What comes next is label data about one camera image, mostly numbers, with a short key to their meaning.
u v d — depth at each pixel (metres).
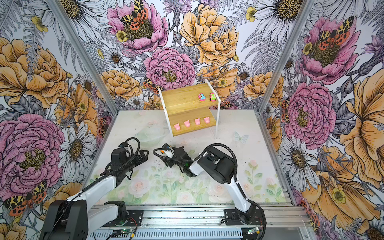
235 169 0.54
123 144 0.79
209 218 0.76
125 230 0.71
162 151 0.83
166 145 0.83
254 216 0.65
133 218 0.73
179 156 0.77
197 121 0.92
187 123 0.91
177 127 0.89
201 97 0.79
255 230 0.71
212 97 0.79
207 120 0.92
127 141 0.78
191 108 0.77
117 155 0.67
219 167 0.56
